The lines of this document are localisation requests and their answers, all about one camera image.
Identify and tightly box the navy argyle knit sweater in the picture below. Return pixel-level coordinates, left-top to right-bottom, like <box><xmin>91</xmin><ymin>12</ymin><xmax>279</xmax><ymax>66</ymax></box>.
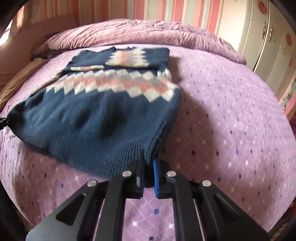
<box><xmin>6</xmin><ymin>47</ymin><xmax>182</xmax><ymax>178</ymax></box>

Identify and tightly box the tan pillow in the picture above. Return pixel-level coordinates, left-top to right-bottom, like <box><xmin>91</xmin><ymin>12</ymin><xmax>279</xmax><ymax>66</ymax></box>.
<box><xmin>1</xmin><ymin>58</ymin><xmax>49</xmax><ymax>111</ymax></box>

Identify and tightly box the pink padded headboard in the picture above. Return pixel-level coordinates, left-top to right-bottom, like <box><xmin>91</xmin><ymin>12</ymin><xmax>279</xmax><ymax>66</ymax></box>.
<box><xmin>1</xmin><ymin>13</ymin><xmax>77</xmax><ymax>88</ymax></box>

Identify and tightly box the purple dotted folded duvet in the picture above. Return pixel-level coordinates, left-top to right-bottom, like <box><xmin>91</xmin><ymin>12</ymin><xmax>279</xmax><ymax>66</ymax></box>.
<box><xmin>31</xmin><ymin>19</ymin><xmax>246</xmax><ymax>65</ymax></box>

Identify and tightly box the white ornate wardrobe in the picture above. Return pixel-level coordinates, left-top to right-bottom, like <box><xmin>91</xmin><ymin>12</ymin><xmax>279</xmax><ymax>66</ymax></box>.
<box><xmin>217</xmin><ymin>1</ymin><xmax>295</xmax><ymax>99</ymax></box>

